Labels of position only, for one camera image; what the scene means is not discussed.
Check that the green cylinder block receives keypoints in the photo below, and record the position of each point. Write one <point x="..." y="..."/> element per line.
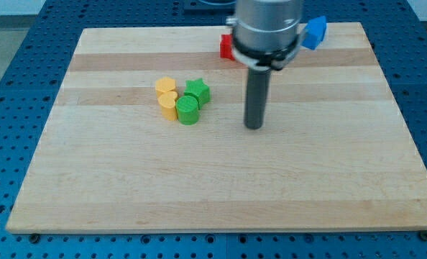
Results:
<point x="187" y="110"/>

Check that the green star block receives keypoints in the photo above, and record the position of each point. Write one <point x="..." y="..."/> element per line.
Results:
<point x="199" y="90"/>

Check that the yellow heart block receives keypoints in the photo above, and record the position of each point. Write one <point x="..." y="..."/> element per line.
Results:
<point x="167" y="102"/>

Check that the yellow hexagon block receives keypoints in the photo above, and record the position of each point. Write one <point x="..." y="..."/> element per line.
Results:
<point x="164" y="85"/>

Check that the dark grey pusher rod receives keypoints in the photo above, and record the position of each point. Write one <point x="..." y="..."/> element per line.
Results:
<point x="256" y="98"/>

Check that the red block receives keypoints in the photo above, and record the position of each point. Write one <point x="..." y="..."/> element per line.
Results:
<point x="226" y="47"/>

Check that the wooden board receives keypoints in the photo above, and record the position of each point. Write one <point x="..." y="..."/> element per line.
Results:
<point x="333" y="155"/>

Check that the blue block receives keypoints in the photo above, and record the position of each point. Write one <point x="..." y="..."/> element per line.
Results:
<point x="315" y="32"/>

